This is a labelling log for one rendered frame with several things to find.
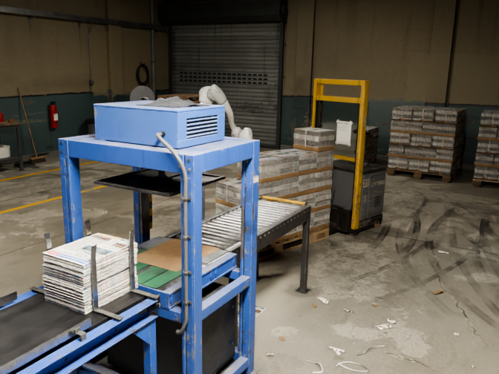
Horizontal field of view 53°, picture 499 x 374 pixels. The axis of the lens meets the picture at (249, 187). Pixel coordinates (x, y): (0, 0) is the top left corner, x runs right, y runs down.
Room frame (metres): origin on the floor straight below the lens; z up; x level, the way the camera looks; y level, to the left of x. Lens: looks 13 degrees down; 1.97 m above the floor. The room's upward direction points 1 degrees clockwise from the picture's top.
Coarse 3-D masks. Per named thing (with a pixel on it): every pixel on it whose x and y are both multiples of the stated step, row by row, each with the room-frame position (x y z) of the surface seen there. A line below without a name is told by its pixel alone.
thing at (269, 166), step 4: (260, 160) 4.95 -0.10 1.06; (264, 160) 4.95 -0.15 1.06; (268, 160) 4.99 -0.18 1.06; (272, 160) 5.02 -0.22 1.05; (276, 160) 5.07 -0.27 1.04; (280, 160) 5.10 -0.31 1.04; (260, 164) 4.94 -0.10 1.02; (264, 164) 4.95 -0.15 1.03; (268, 164) 4.99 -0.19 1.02; (272, 164) 5.03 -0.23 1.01; (276, 164) 5.07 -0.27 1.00; (260, 168) 4.94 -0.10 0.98; (264, 168) 4.96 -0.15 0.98; (268, 168) 5.00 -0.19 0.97; (272, 168) 5.03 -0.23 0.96; (276, 168) 5.07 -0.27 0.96; (280, 168) 5.12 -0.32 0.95; (260, 172) 4.93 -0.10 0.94; (264, 172) 4.96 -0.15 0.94; (268, 172) 5.00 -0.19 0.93; (272, 172) 5.04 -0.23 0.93; (276, 172) 5.08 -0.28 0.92; (280, 172) 5.12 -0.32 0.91; (260, 176) 4.93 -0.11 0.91; (264, 176) 4.96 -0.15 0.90; (268, 176) 5.00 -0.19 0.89; (272, 176) 5.03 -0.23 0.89; (276, 176) 5.08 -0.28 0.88
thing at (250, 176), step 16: (256, 144) 2.94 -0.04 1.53; (256, 160) 2.95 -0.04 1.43; (256, 176) 2.95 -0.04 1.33; (256, 192) 2.95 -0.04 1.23; (256, 208) 2.96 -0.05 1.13; (256, 224) 2.96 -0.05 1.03; (256, 240) 2.97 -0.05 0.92; (256, 256) 2.97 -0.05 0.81; (240, 272) 2.95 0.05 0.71; (240, 304) 2.95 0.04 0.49; (240, 320) 2.95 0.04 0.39; (240, 336) 2.94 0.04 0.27; (240, 352) 2.94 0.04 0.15
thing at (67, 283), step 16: (80, 240) 2.51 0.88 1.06; (96, 240) 2.52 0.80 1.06; (112, 240) 2.52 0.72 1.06; (128, 240) 2.53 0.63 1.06; (48, 256) 2.31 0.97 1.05; (64, 256) 2.29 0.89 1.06; (80, 256) 2.29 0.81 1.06; (96, 256) 2.30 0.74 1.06; (112, 256) 2.36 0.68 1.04; (128, 256) 2.46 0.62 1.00; (48, 272) 2.31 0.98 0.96; (64, 272) 2.25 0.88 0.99; (80, 272) 2.20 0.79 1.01; (112, 272) 2.35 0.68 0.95; (128, 272) 2.46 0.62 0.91; (48, 288) 2.31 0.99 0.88; (64, 288) 2.25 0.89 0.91; (80, 288) 2.20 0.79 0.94; (112, 288) 2.35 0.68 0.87; (128, 288) 2.45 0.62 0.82; (64, 304) 2.26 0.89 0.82; (80, 304) 2.20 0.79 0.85
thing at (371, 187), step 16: (336, 160) 6.58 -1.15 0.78; (336, 176) 6.17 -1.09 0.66; (352, 176) 6.00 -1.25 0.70; (368, 176) 5.97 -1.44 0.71; (384, 176) 6.21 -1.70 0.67; (336, 192) 6.16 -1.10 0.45; (352, 192) 5.99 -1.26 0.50; (368, 192) 6.02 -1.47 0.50; (368, 208) 6.02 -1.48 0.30; (368, 224) 6.02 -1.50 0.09
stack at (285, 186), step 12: (228, 180) 5.03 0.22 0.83; (240, 180) 5.05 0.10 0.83; (276, 180) 5.09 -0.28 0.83; (288, 180) 5.22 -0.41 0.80; (300, 180) 5.35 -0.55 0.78; (312, 180) 5.49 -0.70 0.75; (216, 192) 4.99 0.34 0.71; (228, 192) 4.87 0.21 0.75; (240, 192) 4.75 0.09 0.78; (264, 192) 4.98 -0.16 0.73; (276, 192) 5.10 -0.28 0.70; (288, 192) 5.22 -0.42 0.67; (216, 204) 5.00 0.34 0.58; (288, 204) 5.22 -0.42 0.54; (300, 204) 5.37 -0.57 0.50; (312, 204) 5.49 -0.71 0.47; (312, 216) 5.50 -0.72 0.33; (300, 228) 5.37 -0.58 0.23; (288, 240) 5.25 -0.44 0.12; (312, 240) 5.52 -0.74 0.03; (276, 252) 5.12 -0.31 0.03
